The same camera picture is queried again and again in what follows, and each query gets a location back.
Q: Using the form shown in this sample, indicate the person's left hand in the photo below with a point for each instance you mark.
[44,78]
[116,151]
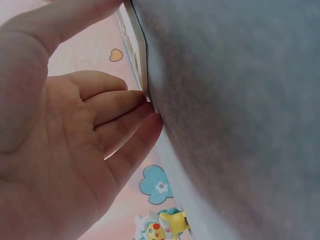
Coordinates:
[50,130]

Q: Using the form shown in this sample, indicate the person's left thumb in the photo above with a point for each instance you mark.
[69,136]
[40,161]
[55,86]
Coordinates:
[82,18]

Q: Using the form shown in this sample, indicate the white box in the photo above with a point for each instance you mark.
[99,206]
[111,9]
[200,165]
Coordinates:
[136,50]

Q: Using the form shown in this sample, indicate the yellow and white toy figure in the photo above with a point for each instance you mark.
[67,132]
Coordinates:
[162,225]

